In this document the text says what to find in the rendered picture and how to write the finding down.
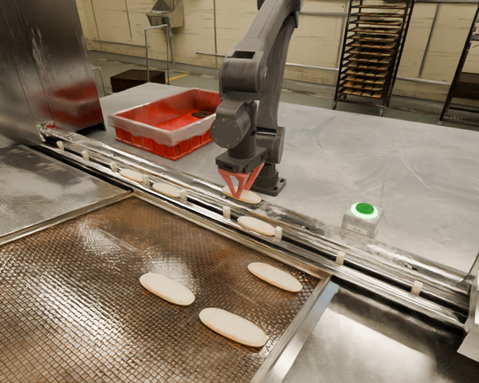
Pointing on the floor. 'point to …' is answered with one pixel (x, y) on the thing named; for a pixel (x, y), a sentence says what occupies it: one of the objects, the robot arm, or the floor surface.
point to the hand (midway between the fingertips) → (241, 191)
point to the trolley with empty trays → (135, 77)
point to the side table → (363, 173)
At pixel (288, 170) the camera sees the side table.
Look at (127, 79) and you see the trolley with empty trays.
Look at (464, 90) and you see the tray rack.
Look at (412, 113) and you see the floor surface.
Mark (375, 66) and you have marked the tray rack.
